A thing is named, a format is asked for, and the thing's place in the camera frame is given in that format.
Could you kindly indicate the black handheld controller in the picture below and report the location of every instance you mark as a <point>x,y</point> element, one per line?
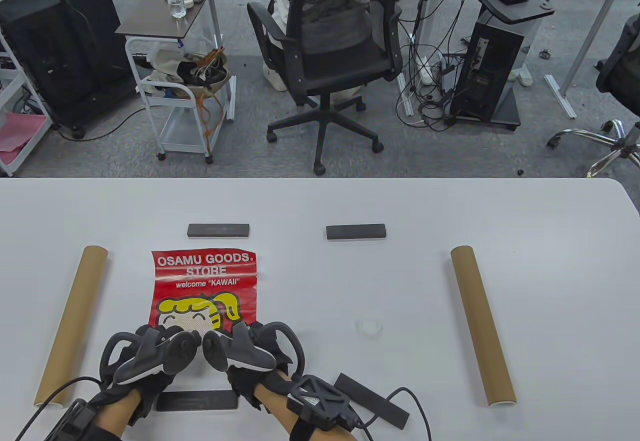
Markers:
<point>160,356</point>
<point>245,351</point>

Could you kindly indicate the large black cabinet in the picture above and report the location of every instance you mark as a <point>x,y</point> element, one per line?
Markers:
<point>65,46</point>

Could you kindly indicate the white metal rack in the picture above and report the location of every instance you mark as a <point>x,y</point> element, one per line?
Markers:
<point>34,148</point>

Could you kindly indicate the silver metal pole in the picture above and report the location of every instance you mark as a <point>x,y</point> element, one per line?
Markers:
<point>212,11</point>

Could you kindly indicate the red cartoon face poster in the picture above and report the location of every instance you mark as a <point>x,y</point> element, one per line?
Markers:
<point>200,286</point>

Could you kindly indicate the black rectangular weight bar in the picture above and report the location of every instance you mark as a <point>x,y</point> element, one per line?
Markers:
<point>380,403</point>
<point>356,232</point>
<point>218,231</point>
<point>200,401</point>

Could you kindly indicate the white rolling cart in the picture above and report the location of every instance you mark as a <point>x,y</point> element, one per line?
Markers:
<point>170,105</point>

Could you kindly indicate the person's left hand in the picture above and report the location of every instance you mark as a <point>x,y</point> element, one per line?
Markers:
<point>150,391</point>

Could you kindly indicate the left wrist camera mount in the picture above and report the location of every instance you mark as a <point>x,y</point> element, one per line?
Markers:
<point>75,423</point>

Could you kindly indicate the person's right hand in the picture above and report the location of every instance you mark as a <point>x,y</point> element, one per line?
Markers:
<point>245,383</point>

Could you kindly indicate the person's right forearm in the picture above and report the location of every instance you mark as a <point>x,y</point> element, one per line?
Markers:
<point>277,406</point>

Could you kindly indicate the brown cardboard mailing tube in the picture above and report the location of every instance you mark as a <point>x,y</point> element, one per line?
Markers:
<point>480,321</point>
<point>70,326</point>

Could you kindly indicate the pink sheet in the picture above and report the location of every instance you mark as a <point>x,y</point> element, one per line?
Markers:
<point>20,131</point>

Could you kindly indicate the black mesh office chair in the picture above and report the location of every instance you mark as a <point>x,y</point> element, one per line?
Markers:
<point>345,61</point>

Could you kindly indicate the white desk leg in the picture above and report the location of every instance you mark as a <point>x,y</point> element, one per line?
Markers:
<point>560,96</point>

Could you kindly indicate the person's left forearm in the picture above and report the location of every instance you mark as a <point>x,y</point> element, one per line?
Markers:
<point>117,418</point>

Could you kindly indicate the brown side table top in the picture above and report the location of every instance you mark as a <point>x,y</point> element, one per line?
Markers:
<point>155,16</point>

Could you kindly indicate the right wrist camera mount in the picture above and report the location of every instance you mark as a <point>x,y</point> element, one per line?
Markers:
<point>320,403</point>

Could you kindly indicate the black computer tower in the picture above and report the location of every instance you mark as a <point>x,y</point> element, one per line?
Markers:
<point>490,66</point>

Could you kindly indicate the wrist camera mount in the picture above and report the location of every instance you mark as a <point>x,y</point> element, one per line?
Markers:
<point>75,423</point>
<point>320,403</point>

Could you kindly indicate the chrome chair base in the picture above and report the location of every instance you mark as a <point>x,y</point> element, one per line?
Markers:
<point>590,135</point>

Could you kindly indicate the black padded chair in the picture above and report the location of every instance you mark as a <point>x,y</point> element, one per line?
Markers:
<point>625,71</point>

